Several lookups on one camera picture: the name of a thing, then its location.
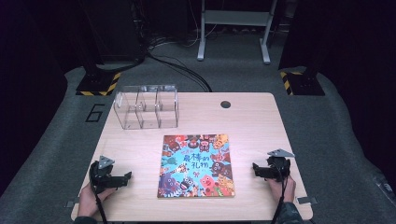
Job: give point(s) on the colourful picture book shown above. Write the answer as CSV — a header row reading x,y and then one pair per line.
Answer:
x,y
196,165

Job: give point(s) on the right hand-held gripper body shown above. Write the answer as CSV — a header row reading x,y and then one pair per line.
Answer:
x,y
278,166

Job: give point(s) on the person's right hand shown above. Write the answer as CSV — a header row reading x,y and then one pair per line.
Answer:
x,y
288,191

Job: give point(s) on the person's left hand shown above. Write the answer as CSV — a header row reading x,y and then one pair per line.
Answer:
x,y
88,202

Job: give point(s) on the clear acrylic organizer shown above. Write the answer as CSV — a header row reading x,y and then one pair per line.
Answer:
x,y
146,107

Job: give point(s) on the black stand with hazard stripes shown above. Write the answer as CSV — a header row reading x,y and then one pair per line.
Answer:
x,y
98,82
306,84

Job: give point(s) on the black equipment case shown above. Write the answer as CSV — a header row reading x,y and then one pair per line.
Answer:
x,y
121,31

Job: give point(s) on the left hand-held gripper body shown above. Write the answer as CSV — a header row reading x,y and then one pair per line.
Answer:
x,y
102,177

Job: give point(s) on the white metal stand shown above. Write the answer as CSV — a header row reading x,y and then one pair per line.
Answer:
x,y
236,18

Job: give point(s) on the grey metal table bracket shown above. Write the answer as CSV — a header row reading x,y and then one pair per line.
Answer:
x,y
70,203
306,200

